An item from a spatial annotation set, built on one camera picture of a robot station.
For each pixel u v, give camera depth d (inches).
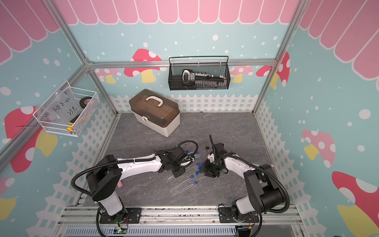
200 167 36.0
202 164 36.5
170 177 34.2
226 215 29.1
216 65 36.1
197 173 35.2
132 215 29.3
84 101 31.2
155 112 36.0
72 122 25.0
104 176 19.7
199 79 34.6
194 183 33.5
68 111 27.4
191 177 34.3
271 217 29.3
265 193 17.1
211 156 33.8
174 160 27.1
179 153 27.4
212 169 30.2
